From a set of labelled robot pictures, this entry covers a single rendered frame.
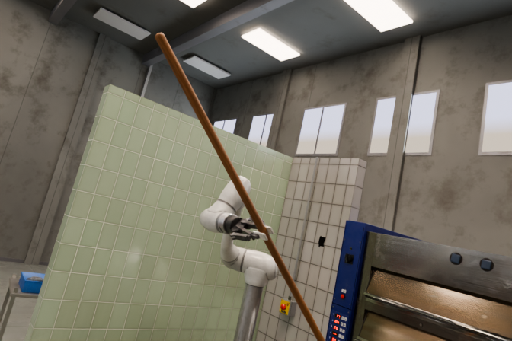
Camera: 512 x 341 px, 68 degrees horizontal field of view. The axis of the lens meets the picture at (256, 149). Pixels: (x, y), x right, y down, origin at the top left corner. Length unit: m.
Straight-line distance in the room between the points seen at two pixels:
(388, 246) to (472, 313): 0.56
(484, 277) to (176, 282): 1.81
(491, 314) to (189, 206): 1.83
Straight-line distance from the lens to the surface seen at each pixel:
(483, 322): 2.34
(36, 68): 10.63
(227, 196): 1.72
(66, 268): 2.47
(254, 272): 2.17
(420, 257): 2.48
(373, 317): 2.65
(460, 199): 6.39
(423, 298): 2.47
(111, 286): 2.57
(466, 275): 2.38
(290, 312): 2.98
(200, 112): 1.28
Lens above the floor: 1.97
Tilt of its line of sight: 11 degrees up
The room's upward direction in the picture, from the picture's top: 13 degrees clockwise
